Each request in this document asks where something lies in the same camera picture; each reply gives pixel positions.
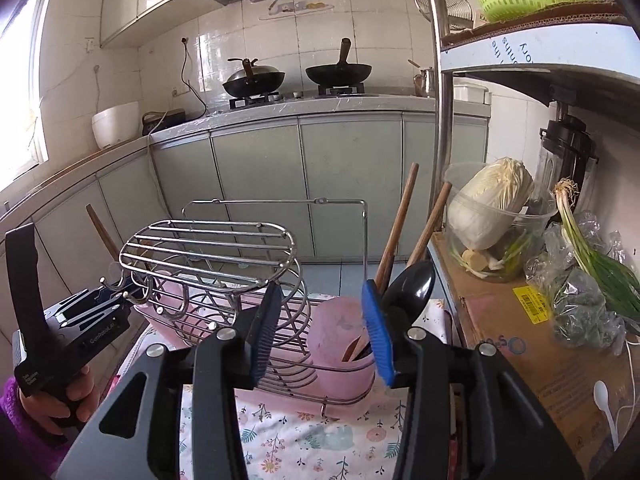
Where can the metal shelf rack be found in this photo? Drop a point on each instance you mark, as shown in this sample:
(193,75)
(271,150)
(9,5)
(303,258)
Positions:
(442,110)

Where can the gas stove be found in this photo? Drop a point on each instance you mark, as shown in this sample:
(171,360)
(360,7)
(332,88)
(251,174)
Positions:
(300,95)

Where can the pink plastic drip tray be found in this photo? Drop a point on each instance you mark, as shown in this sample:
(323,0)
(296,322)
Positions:
(300,400)

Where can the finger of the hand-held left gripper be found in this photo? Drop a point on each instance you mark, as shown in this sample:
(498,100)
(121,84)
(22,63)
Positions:
(85,312)
(110,292)

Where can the clear plastic container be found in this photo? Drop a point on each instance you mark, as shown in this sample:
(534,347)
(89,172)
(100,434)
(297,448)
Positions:
(525,240)

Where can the person's left hand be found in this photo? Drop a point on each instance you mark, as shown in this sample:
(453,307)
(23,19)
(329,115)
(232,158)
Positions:
(75,392)

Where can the person's left forearm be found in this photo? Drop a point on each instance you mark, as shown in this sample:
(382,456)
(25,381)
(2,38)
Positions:
(20,430)

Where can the window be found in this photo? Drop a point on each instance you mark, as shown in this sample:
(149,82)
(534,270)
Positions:
(20,85)

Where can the pink plastic utensil cup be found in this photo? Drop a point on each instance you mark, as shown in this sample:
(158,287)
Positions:
(330,330)

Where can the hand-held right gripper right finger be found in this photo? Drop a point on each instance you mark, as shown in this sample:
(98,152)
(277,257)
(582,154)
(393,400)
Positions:
(377,330)

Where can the white lidded container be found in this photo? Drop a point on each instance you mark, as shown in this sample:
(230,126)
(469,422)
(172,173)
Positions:
(470,94)

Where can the cardboard box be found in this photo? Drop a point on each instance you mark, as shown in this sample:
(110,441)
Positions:
(500,320)

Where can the black plastic spoon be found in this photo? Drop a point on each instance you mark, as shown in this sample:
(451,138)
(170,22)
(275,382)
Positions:
(410,285)

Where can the metal mesh strainer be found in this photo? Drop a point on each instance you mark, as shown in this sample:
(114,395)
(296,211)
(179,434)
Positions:
(457,5)

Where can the white plastic spoon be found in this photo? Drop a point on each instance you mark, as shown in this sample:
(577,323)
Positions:
(602,392)

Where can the green onions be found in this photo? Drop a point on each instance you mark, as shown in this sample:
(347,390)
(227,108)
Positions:
(580,240)

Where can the black blender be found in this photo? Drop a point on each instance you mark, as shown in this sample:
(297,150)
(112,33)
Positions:
(570,140)

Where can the steel kettle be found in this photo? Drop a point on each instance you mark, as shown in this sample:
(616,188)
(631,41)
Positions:
(425,82)

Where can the grey kitchen cabinet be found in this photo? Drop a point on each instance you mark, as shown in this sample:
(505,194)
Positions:
(260,170)

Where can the black wok with lid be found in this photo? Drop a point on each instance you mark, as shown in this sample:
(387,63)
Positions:
(252,82)

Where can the floral printed cloth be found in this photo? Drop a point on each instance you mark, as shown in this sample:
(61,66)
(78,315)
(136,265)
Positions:
(300,445)

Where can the plastic bag of greens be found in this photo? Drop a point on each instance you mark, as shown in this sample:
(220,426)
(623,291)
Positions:
(580,310)

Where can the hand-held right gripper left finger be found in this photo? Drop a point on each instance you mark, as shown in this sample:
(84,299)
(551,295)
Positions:
(265,330)

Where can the napa cabbage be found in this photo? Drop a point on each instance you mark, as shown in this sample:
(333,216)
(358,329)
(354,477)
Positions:
(490,200)

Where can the white rice cooker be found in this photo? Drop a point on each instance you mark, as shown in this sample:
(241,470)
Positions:
(115,125)

